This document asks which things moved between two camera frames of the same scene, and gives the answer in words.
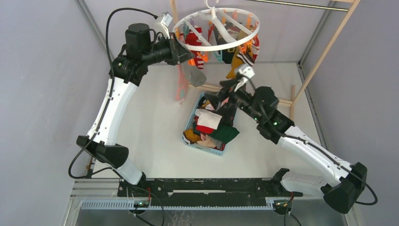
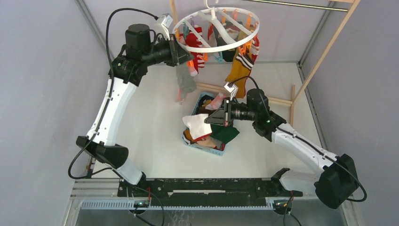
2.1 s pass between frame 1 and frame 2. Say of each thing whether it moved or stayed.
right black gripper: moved
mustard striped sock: stayed
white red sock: moved
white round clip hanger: stayed
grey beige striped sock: moved
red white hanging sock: stayed
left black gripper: stayed
